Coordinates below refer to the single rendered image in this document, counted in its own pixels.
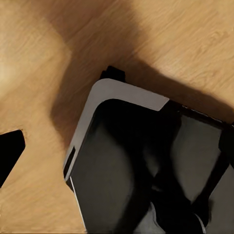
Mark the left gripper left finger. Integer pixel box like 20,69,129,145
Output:
0,130,25,188

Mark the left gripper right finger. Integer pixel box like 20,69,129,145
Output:
218,129,234,169

